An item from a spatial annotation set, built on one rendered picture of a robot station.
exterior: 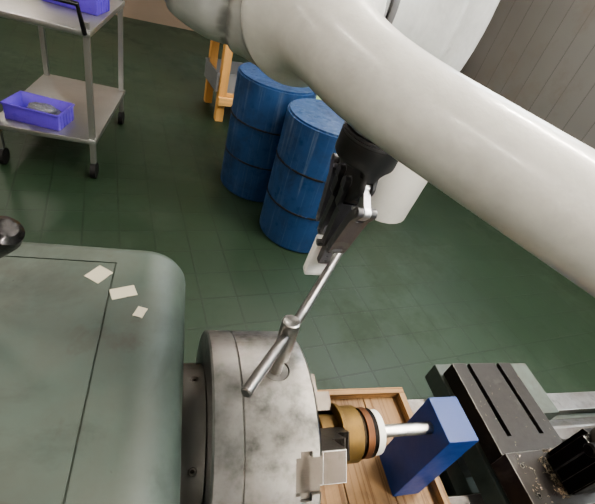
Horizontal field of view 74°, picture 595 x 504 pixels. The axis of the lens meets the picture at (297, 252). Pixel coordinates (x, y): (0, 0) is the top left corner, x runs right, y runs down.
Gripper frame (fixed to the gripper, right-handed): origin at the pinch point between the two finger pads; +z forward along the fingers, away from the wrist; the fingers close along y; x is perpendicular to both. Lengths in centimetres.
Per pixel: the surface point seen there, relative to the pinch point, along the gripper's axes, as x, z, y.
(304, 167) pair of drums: -53, 80, 157
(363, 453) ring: -9.0, 19.9, -21.0
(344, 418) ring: -6.0, 17.3, -16.7
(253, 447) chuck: 10.6, 7.4, -23.3
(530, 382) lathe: -72, 38, -2
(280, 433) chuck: 7.5, 6.9, -22.2
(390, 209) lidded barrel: -151, 131, 196
